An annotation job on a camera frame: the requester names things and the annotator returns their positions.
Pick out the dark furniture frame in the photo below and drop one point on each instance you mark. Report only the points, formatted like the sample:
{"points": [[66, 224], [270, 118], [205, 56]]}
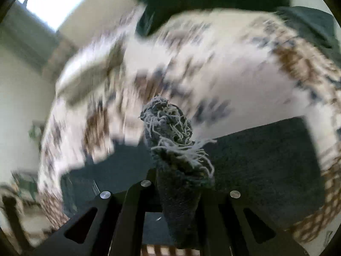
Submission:
{"points": [[12, 218]]}

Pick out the pale folded cloth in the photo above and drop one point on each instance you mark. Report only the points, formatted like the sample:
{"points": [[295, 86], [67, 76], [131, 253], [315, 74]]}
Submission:
{"points": [[85, 77]]}

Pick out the bright window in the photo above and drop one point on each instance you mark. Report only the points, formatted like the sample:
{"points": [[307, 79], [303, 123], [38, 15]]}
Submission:
{"points": [[53, 0]]}

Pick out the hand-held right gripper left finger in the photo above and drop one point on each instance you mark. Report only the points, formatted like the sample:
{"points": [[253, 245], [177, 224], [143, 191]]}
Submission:
{"points": [[134, 205]]}

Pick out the green houseplant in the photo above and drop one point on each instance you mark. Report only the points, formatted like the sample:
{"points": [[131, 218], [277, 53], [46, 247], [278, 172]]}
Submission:
{"points": [[36, 134]]}

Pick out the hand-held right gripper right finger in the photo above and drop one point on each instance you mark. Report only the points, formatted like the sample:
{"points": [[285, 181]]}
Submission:
{"points": [[235, 202]]}

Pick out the white brown patterned blanket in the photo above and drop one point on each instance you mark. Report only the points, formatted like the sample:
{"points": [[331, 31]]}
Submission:
{"points": [[234, 66]]}

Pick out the dark green cloth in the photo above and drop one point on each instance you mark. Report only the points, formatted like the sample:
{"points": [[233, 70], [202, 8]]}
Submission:
{"points": [[311, 26]]}

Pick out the dark grey fringed towel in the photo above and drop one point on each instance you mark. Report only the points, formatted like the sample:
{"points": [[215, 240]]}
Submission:
{"points": [[266, 165]]}

